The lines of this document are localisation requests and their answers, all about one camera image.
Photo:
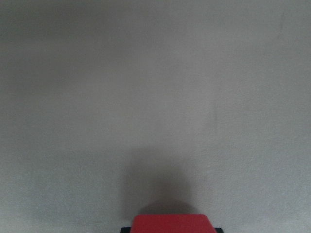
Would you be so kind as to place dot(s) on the red block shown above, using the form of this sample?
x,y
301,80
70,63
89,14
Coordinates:
x,y
172,223

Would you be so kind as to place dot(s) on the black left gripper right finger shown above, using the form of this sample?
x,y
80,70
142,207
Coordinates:
x,y
218,230

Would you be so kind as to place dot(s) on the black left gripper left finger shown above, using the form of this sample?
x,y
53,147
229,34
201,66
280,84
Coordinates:
x,y
125,230

